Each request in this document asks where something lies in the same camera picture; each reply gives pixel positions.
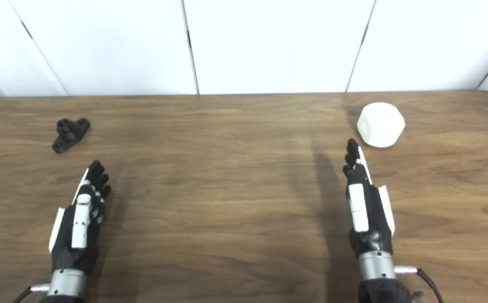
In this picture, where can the black plastic holder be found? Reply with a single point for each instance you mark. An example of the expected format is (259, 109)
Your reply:
(69, 134)

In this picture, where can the round white plastic piece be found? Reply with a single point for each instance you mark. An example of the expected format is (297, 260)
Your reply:
(380, 125)

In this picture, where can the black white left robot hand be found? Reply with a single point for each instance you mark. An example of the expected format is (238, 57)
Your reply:
(65, 248)

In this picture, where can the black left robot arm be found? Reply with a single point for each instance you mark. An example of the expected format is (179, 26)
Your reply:
(67, 284)

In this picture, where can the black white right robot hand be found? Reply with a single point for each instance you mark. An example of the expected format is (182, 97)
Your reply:
(376, 210)

